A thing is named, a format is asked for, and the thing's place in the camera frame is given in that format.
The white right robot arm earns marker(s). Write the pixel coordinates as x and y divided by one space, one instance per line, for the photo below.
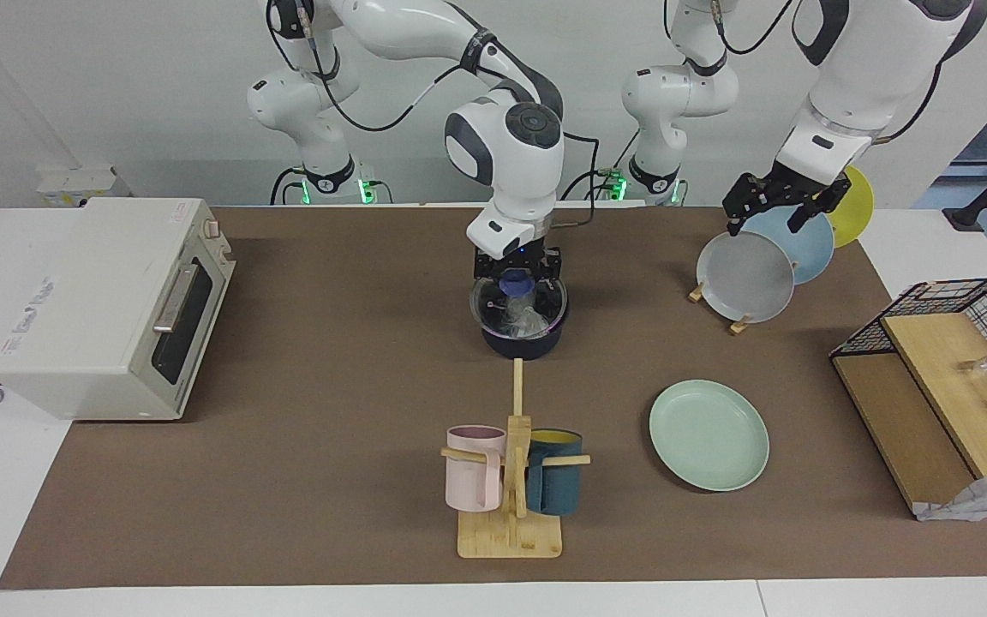
511 146

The brown table mat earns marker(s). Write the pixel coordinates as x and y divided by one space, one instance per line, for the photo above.
331 480

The white power strip box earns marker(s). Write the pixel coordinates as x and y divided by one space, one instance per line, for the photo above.
74 184

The brown wooden shelf board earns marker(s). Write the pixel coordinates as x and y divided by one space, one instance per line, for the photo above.
905 428

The grey plate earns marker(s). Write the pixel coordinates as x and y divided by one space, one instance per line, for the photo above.
742 278

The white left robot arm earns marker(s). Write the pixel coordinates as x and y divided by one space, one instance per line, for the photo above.
862 68

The mint green plate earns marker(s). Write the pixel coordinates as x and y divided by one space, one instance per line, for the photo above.
708 437

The light blue plate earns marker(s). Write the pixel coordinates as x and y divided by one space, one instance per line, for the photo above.
806 244

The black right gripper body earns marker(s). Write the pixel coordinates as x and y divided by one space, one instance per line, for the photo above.
517 257

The light bamboo shelf board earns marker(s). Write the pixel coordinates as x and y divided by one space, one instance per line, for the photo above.
939 368

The dark blue saucepan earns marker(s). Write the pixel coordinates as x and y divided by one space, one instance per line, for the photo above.
521 347

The white toaster oven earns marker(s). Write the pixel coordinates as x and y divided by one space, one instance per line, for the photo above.
91 300

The wooden plate rack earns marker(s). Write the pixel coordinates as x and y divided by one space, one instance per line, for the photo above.
739 326

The glass lid with blue knob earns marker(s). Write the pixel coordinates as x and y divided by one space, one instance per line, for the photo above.
517 283

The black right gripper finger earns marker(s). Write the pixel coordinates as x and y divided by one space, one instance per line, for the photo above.
487 278
549 274

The wooden mug tree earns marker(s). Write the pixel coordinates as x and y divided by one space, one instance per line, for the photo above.
511 536

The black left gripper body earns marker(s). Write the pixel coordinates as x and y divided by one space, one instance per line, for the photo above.
795 187

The yellow plate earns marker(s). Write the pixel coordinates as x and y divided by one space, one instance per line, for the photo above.
855 214

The pink mug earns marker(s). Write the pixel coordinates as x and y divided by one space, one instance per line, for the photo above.
472 480

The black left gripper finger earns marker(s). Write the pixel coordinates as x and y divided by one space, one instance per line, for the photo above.
746 197
823 206

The dark teal mug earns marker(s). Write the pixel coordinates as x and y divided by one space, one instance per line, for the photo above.
558 488

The clear plastic bag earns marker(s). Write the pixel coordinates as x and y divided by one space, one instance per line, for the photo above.
529 321

